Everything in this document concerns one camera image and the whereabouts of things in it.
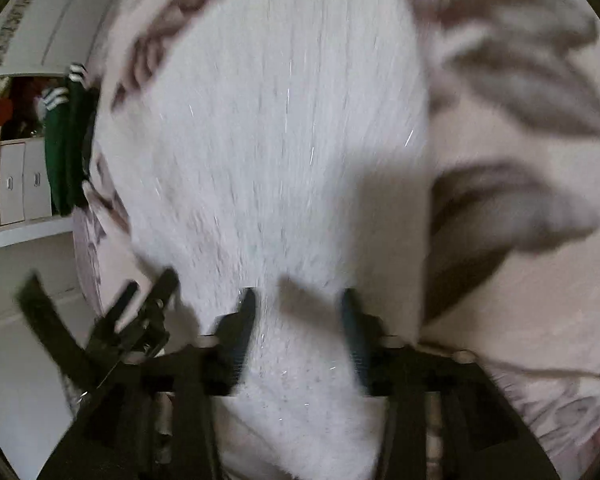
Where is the white fluffy cardigan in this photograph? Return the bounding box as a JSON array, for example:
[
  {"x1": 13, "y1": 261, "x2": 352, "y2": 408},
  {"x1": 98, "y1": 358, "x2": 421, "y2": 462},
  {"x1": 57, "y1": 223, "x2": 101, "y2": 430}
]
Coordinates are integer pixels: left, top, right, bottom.
[{"x1": 95, "y1": 0, "x2": 429, "y2": 479}]

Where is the floral pink bed blanket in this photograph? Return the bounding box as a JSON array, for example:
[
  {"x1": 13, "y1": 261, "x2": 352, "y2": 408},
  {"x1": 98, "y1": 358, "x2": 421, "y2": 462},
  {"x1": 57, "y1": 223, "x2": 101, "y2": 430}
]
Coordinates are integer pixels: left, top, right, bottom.
[{"x1": 86, "y1": 0, "x2": 600, "y2": 476}]

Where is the green white-striped garment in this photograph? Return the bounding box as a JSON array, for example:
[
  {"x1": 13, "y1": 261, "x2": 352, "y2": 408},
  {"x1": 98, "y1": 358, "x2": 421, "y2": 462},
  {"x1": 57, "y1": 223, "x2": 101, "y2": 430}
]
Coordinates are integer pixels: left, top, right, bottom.
[{"x1": 42, "y1": 63, "x2": 99, "y2": 217}]

